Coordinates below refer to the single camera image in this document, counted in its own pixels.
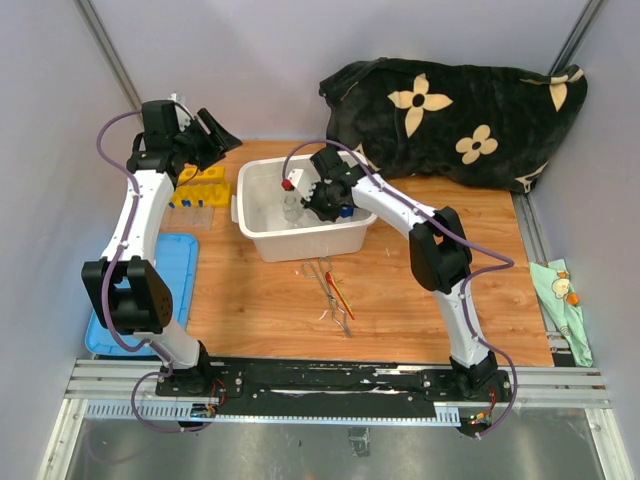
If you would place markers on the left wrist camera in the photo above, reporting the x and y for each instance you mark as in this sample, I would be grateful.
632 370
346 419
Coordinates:
184 115

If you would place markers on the black floral blanket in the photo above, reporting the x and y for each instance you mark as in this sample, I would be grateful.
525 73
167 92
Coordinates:
479 126

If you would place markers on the small glass beaker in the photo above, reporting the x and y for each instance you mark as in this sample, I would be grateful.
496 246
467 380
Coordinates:
292 209

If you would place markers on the graduated cylinder blue base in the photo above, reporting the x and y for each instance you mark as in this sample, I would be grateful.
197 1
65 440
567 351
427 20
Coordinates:
346 213

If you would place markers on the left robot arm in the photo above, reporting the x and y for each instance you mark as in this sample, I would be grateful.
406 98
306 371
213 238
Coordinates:
128 295

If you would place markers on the red yellow green spatula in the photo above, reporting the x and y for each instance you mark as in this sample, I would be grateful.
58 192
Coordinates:
334 285

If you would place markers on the white plastic bin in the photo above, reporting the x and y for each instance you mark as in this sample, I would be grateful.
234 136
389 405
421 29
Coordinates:
257 209

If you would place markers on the clear acrylic tube rack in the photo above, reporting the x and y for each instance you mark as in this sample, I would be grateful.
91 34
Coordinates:
187 218

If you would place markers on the yellow test tube rack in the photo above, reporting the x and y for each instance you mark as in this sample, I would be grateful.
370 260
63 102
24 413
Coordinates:
208 185

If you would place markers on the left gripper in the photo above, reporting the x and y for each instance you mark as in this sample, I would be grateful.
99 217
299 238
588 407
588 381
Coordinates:
217 142

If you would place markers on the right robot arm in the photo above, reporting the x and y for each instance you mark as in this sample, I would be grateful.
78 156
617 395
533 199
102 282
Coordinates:
439 253

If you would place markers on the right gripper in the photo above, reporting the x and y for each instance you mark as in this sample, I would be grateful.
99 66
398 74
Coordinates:
312 205

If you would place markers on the green printed cloth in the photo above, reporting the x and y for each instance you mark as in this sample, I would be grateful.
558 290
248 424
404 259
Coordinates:
553 286

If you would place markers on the metal crucible tongs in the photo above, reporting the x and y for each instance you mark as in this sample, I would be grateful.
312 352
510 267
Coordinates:
320 270

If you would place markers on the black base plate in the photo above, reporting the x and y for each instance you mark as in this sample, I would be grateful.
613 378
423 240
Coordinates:
323 391

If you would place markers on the blue plastic tray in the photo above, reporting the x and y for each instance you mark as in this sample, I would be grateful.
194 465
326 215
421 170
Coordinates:
176 256

